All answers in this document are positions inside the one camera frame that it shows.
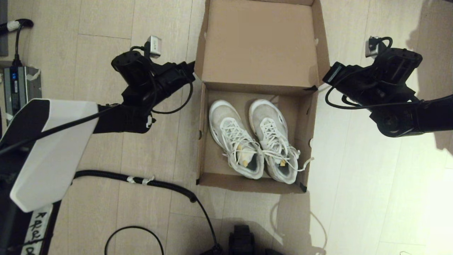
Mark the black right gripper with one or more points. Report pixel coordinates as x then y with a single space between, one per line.
396 67

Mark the dark grey panel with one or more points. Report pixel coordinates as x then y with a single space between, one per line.
3 28

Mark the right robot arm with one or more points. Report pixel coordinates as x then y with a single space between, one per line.
424 117

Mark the black robot torso part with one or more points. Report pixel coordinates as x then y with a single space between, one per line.
242 241

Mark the grey power supply box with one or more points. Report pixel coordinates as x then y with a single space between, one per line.
21 88

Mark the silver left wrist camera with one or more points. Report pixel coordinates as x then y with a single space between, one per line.
154 46

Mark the white sneaker orange insole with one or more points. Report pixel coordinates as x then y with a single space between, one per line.
223 111

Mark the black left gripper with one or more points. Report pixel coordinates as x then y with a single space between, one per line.
134 69

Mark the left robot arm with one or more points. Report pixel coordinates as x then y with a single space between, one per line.
49 156

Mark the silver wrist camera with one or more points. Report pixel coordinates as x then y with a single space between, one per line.
154 46
371 49

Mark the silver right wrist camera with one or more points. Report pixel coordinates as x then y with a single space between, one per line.
371 49

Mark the brown cardboard shoe box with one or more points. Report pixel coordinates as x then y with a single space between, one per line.
262 39

